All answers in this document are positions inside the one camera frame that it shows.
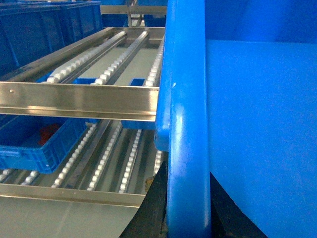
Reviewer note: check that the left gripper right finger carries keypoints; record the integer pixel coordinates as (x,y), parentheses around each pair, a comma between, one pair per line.
(227,219)

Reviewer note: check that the steel roller shelf rack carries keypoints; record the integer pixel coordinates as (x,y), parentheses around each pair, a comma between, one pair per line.
(110,164)

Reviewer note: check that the blue crate on lower shelf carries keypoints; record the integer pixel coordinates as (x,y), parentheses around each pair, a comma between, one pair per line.
(38,143)

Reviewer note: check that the dark blue crate upper shelf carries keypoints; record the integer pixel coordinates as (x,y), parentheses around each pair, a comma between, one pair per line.
(30,31)

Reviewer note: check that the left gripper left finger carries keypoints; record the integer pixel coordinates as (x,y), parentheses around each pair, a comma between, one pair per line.
(150,219)

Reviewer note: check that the large blue plastic crate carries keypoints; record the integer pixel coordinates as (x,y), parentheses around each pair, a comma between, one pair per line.
(237,114)

